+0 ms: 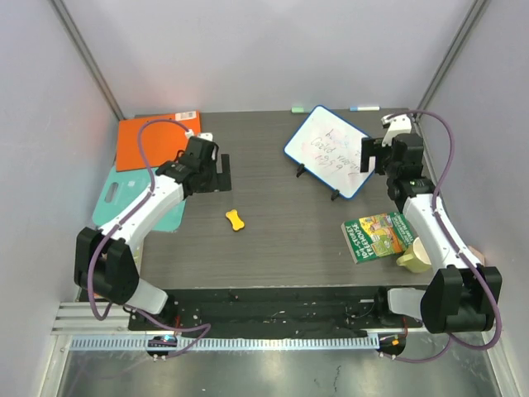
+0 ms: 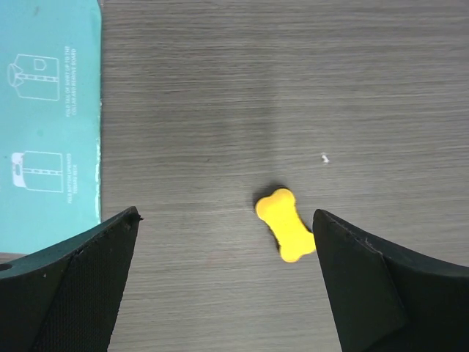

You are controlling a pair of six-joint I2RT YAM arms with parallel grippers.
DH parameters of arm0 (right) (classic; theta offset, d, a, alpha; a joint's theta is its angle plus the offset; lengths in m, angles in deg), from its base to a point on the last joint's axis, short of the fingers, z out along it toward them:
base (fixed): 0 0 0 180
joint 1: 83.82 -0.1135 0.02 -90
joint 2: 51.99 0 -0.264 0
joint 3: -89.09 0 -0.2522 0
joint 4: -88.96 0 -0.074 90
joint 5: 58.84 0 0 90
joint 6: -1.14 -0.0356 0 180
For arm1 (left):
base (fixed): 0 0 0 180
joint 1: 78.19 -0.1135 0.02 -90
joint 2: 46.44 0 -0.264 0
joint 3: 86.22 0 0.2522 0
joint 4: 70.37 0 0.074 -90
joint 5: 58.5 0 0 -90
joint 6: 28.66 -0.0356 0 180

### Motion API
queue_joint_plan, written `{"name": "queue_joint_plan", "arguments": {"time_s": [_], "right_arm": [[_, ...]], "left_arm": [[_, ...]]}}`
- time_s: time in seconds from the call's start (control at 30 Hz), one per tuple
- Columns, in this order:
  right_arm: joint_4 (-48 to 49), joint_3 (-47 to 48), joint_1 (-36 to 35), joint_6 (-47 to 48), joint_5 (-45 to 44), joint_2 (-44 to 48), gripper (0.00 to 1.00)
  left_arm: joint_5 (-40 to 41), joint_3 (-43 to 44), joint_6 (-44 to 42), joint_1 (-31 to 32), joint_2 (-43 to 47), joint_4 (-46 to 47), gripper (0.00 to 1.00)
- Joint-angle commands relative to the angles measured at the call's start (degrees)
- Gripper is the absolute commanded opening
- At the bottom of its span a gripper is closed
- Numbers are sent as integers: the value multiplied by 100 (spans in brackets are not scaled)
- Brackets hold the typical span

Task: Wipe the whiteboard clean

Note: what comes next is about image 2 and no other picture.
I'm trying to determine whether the teal shirt folding board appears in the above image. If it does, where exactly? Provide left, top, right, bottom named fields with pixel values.
left=1, top=1, right=102, bottom=254

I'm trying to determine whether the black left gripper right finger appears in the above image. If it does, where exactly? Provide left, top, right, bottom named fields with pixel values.
left=313, top=209, right=468, bottom=351

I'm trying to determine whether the yellow bone-shaped eraser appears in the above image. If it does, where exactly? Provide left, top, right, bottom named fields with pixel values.
left=254, top=188, right=317, bottom=263

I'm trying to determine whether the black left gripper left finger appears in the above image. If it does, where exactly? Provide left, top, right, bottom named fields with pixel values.
left=1, top=206, right=142, bottom=351

